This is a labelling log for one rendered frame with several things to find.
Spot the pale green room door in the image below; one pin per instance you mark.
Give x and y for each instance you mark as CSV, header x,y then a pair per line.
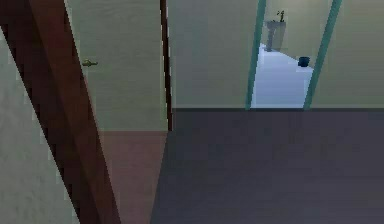
x,y
123,66

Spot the dark blue bin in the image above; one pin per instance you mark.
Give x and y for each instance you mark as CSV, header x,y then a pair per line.
x,y
303,61

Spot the small dark house plant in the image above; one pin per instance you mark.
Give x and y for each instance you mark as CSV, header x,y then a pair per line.
x,y
281,15

